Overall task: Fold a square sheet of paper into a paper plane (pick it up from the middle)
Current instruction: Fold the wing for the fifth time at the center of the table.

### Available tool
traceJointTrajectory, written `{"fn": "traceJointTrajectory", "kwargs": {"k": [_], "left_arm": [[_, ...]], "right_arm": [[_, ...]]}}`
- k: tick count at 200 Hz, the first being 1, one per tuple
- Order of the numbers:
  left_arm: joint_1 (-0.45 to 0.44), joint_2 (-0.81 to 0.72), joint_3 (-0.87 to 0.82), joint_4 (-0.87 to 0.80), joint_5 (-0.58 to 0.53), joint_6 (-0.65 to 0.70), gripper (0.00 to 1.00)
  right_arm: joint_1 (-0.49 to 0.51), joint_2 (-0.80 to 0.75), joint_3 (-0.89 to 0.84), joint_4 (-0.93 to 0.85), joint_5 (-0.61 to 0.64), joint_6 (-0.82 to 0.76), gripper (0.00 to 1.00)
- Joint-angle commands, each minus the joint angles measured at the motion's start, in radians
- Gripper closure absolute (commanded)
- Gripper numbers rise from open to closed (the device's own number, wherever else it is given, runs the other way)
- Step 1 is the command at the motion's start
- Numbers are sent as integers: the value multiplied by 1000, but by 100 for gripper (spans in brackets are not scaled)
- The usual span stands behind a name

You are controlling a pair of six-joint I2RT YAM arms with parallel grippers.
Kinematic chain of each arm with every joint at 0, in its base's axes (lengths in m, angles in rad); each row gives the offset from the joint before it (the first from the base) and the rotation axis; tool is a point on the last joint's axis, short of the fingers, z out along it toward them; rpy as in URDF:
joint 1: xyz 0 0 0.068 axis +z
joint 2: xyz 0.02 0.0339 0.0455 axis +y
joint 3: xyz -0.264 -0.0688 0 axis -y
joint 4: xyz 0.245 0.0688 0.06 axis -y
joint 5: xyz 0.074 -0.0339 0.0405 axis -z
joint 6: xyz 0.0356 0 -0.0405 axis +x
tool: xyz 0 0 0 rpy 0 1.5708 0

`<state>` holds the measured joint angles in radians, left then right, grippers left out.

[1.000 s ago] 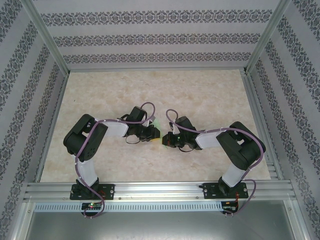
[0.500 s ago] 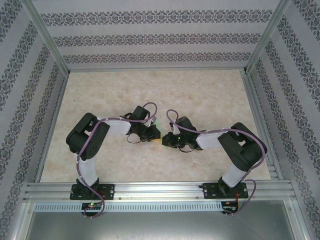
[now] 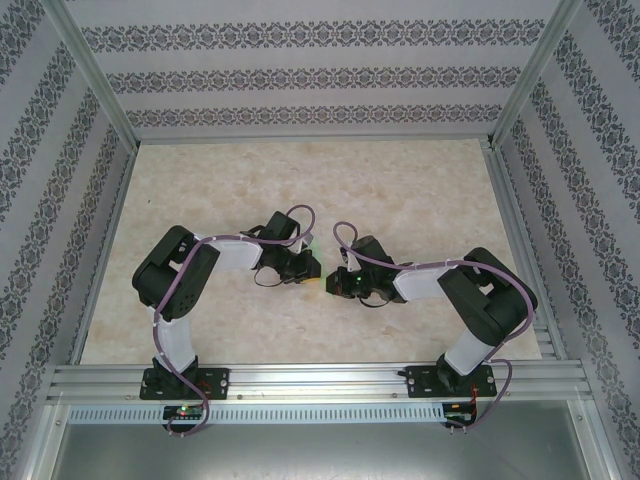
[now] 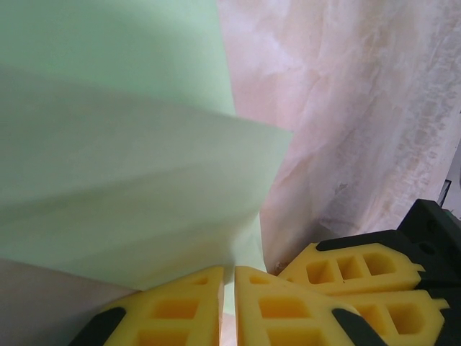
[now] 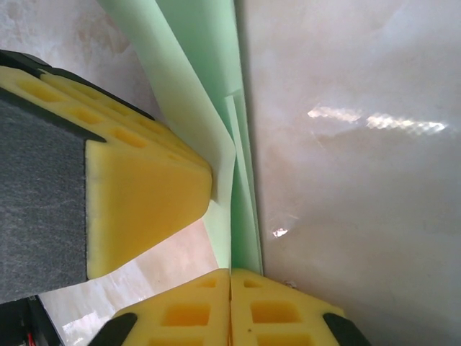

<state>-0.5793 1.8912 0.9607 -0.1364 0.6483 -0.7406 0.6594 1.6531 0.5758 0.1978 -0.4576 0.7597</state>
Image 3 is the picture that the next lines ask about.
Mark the aluminium side floor rail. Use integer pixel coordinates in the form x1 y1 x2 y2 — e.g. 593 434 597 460
482 142 569 361
69 147 139 365

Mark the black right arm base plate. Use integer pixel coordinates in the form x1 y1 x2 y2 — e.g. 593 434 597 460
405 364 497 400

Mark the thin black left gripper cable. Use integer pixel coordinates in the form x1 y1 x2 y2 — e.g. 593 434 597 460
252 266 282 288

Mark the light green paper sheet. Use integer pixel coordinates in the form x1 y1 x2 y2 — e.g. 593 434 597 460
309 238 337 299

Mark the aluminium frame post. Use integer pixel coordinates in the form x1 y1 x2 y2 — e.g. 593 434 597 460
42 0 140 149
488 0 587 150

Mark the aluminium mounting rail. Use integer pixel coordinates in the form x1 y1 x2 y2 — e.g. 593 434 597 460
47 362 594 404

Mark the slotted grey cable duct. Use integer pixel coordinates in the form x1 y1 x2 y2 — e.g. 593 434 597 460
67 402 449 425

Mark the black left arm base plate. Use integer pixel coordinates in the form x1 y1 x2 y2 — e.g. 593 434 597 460
139 367 231 401

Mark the grey metal shelf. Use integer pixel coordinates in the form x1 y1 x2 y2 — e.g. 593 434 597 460
29 399 616 480

